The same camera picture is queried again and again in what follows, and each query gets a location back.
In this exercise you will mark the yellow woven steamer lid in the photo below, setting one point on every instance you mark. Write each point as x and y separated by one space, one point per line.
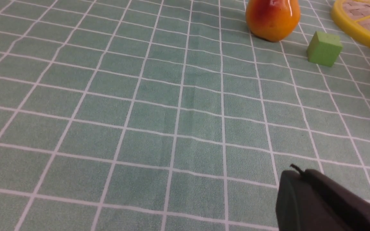
353 17

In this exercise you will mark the orange red toy pear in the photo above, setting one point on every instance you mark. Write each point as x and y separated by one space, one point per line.
272 20

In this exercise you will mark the green checkered tablecloth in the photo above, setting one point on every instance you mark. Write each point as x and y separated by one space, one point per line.
169 115

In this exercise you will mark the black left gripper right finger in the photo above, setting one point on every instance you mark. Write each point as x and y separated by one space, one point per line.
350 208

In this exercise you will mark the green foam cube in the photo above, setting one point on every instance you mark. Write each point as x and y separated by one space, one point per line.
324 49

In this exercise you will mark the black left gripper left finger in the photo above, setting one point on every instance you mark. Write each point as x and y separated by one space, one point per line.
306 203

